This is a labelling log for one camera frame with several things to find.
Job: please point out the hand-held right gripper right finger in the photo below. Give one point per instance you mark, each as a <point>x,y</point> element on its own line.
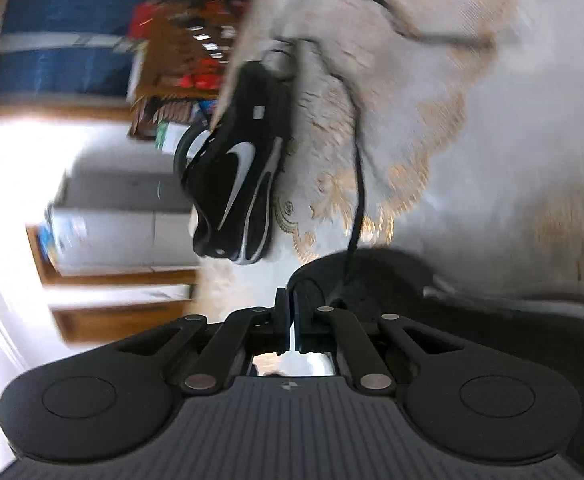
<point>299,320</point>

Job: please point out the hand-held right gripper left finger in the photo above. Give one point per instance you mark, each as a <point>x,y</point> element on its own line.
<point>282,310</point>

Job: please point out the black sneaker white swoosh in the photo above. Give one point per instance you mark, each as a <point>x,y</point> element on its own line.
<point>382,275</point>
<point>242,125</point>

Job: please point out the black shoelace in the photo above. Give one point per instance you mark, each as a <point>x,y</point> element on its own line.
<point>358,185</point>

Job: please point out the wooden door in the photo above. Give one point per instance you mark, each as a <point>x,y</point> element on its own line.
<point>121,310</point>

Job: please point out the grey refrigerator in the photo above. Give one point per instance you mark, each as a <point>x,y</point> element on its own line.
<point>121,210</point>

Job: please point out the white plastic container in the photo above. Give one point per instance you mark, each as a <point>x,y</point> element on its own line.
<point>169,135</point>

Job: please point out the wooden chair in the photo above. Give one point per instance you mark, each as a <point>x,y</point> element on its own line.
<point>171,60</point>

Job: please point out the blue window wooden frame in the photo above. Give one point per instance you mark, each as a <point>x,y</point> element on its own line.
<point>61,40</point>

